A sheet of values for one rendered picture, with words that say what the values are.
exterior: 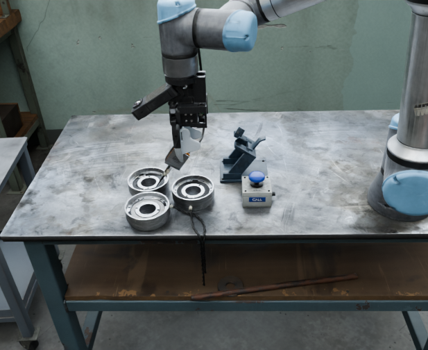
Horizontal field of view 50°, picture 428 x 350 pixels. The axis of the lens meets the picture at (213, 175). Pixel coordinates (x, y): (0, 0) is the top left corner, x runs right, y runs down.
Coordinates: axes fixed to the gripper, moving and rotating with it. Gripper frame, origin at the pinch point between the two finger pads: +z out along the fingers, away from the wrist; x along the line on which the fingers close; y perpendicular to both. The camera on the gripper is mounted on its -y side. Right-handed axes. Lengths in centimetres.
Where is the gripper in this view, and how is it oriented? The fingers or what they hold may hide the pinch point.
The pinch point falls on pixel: (179, 153)
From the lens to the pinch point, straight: 107.9
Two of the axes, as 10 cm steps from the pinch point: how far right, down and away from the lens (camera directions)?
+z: 0.4, 8.2, 5.7
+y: 10.0, -0.2, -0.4
